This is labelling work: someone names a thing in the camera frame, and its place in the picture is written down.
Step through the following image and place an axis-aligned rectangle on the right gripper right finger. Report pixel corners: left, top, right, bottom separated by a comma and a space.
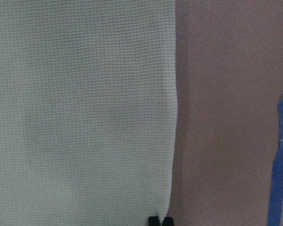
162, 217, 174, 226

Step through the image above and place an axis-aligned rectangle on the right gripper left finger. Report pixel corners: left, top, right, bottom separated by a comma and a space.
148, 216, 161, 226

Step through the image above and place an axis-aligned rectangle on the olive green long-sleeve shirt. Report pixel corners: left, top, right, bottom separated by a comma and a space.
0, 0, 177, 226

